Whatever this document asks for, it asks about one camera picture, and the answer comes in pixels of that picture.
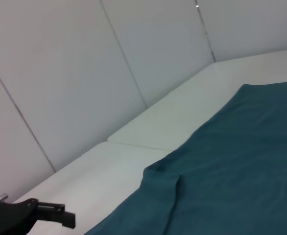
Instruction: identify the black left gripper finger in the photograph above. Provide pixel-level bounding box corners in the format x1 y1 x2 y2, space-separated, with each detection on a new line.
35 202 76 230

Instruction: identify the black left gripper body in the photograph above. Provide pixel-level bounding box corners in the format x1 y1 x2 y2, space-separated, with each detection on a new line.
0 197 40 235

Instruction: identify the teal blue shirt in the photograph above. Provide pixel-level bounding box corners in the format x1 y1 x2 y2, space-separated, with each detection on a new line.
83 79 287 235

